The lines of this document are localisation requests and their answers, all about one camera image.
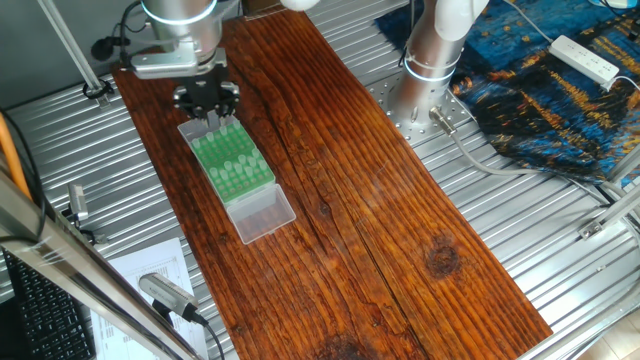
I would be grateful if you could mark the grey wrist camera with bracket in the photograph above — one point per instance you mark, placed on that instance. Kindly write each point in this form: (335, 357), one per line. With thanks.
(162, 65)

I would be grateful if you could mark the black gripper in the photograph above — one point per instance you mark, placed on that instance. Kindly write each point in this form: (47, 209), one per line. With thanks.
(205, 90)

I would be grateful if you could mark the aluminium post with foot bracket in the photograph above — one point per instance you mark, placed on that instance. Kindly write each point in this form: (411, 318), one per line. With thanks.
(70, 45)

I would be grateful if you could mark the steel frame bar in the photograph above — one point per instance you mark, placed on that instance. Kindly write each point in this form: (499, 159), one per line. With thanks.
(75, 280)

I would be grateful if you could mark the clear box with green rack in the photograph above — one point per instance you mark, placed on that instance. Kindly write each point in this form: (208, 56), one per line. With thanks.
(262, 217)
(220, 150)

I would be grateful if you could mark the white power strip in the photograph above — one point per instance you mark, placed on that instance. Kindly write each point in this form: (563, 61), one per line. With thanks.
(582, 59)

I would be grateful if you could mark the printed white paper sheet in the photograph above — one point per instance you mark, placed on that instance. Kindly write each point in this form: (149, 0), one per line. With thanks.
(150, 255)

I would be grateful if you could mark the small grey camera on clamp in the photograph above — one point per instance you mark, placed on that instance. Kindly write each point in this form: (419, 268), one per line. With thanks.
(77, 200)

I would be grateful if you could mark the blue painted cloth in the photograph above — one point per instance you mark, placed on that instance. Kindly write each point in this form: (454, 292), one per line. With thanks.
(550, 125)

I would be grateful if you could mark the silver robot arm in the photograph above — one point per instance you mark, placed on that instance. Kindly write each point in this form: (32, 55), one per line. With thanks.
(185, 25)

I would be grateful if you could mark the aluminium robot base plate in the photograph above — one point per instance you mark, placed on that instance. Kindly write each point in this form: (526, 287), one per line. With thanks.
(465, 111)

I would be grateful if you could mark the aluminium frame profile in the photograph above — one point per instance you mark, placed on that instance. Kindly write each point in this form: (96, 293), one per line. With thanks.
(620, 205)

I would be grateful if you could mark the black keyboard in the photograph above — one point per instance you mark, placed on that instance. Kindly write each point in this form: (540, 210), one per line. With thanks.
(45, 315)

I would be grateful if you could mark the brown wooden board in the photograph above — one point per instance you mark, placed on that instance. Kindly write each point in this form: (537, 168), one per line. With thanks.
(350, 225)

